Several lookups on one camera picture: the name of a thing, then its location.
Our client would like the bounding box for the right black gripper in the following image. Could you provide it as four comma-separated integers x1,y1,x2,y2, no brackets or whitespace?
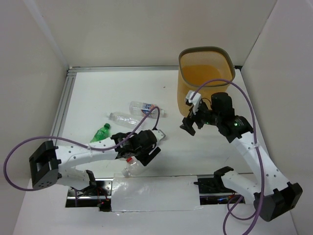
179,101,221,136

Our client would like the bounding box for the large clear plastic bottle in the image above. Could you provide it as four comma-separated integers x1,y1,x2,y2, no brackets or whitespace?
122,159,146,178

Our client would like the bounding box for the red label plastic bottle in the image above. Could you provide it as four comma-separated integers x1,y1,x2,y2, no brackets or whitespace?
126,157,136,165

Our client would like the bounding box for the orange blue label bottle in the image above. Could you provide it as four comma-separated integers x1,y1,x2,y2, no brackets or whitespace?
129,101,165,119

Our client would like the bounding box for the green plastic bottle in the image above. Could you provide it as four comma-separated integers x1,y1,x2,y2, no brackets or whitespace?
90,123,111,143

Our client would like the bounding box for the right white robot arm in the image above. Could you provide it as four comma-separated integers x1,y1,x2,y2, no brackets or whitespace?
181,91,303,222

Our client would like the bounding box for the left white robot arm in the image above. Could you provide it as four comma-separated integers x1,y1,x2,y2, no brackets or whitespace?
29,129,166,195

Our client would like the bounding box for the yellow mesh bin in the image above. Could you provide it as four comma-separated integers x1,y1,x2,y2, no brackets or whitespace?
177,47,235,117

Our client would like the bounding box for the clear crushed plastic bottle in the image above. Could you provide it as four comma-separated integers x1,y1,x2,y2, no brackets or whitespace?
106,112,141,130

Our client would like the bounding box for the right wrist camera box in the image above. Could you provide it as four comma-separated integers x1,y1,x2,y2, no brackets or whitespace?
185,90,201,114

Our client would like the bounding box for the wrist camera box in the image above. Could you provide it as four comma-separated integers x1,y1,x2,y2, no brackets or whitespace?
150,129,166,144
185,90,201,114

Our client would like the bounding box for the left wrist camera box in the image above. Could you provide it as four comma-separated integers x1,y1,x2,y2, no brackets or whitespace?
150,129,166,144

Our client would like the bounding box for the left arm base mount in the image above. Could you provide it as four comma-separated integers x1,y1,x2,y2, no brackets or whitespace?
65,178,113,212

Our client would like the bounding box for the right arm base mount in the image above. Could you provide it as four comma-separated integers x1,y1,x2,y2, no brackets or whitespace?
194,175,240,206

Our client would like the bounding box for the aluminium frame rail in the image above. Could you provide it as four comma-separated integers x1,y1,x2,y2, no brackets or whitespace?
51,66,182,143

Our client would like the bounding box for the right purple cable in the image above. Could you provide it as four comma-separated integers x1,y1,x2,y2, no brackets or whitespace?
192,78,265,235

